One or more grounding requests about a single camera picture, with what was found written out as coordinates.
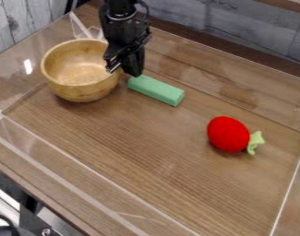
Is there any brown wooden bowl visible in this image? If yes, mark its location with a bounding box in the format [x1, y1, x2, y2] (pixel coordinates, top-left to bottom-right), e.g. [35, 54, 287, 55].
[39, 39, 120, 102]

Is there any clear acrylic corner bracket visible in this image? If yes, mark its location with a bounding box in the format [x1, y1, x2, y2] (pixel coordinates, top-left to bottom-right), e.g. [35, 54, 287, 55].
[69, 11, 106, 42]

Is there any red knitted strawberry toy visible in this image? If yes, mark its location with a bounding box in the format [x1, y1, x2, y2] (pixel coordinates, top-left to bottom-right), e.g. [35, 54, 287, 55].
[206, 116, 265, 155]

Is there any black cable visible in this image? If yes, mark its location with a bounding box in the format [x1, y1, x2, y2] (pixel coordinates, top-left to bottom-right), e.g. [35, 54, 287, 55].
[0, 213, 21, 236]

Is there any green rectangular stick block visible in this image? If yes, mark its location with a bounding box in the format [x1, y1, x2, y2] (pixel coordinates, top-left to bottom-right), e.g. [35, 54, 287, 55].
[127, 75, 184, 107]

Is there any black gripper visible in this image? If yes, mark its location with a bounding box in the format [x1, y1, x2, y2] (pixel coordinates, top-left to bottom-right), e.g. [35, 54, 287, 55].
[99, 0, 150, 77]

